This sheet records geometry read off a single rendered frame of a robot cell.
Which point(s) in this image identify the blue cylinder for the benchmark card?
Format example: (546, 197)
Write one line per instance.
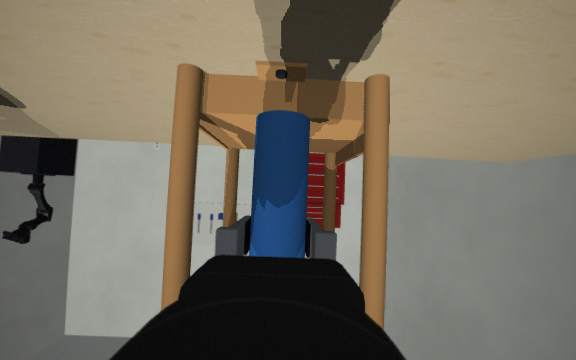
(280, 184)

